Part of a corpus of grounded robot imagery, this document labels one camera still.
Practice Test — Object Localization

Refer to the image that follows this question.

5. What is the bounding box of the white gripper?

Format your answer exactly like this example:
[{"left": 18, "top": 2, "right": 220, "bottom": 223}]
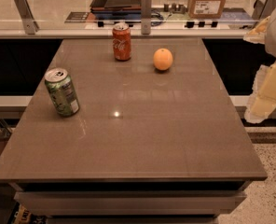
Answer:
[{"left": 243, "top": 8, "right": 276, "bottom": 124}]

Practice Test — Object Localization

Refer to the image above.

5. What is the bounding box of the orange fruit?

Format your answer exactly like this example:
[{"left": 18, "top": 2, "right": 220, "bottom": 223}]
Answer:
[{"left": 153, "top": 49, "right": 173, "bottom": 71}]

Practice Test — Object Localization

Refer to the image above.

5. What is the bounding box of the red cola can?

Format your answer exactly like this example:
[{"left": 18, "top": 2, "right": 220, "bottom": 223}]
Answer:
[{"left": 112, "top": 22, "right": 131, "bottom": 61}]

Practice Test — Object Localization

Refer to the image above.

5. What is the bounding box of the green soda can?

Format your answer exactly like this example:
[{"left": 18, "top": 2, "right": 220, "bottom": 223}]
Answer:
[{"left": 45, "top": 68, "right": 80, "bottom": 117}]

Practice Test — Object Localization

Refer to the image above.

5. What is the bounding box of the cardboard box with label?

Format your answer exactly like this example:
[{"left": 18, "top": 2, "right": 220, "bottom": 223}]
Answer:
[{"left": 187, "top": 0, "right": 226, "bottom": 19}]

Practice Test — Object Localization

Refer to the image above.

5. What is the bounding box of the grey drawer front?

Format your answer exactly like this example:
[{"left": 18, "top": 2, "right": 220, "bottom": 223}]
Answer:
[{"left": 15, "top": 190, "right": 246, "bottom": 216}]

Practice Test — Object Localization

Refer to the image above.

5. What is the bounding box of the yellow black printed bag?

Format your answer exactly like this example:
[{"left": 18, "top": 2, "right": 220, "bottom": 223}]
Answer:
[{"left": 9, "top": 205, "right": 47, "bottom": 224}]

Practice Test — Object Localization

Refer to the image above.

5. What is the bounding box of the right metal glass bracket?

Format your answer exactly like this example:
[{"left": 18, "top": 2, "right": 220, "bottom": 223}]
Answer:
[{"left": 252, "top": 0, "right": 276, "bottom": 21}]

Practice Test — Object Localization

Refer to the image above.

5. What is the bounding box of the metal glass bracket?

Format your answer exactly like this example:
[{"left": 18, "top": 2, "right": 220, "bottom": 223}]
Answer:
[
  {"left": 141, "top": 0, "right": 152, "bottom": 35},
  {"left": 252, "top": 0, "right": 276, "bottom": 21},
  {"left": 14, "top": 0, "right": 39, "bottom": 35}
]

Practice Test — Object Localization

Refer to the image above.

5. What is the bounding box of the middle metal glass bracket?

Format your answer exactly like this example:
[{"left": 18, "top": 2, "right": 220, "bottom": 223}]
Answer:
[{"left": 141, "top": 0, "right": 152, "bottom": 35}]

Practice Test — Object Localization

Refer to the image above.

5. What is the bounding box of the left metal glass bracket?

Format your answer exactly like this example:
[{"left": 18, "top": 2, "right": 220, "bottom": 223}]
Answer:
[{"left": 14, "top": 0, "right": 39, "bottom": 35}]

